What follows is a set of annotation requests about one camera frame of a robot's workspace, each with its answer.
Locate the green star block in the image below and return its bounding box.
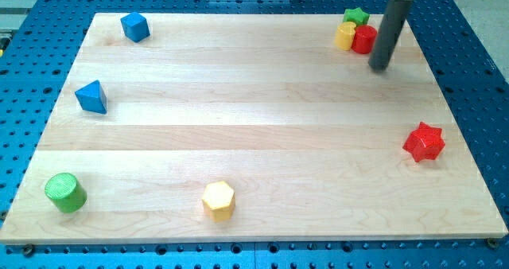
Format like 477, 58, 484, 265
343, 7, 370, 26

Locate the red star block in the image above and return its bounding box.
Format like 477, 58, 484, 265
402, 122, 445, 162

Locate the light wooden board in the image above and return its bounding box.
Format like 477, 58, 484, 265
1, 13, 507, 244

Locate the yellow hexagon block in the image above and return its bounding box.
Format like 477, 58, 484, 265
202, 181, 235, 222

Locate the yellow heart block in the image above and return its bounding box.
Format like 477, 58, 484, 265
334, 21, 357, 51

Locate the red cylinder block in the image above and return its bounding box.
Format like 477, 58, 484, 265
352, 25, 378, 54

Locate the blue cube block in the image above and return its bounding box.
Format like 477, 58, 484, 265
120, 12, 150, 42

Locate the blue triangular prism block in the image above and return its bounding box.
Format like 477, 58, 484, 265
75, 80, 107, 115

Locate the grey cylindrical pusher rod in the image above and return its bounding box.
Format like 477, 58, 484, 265
368, 0, 414, 72

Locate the green cylinder block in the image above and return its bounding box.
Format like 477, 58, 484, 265
45, 173, 87, 213

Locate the blue perforated metal table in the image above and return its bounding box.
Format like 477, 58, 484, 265
1, 0, 508, 268

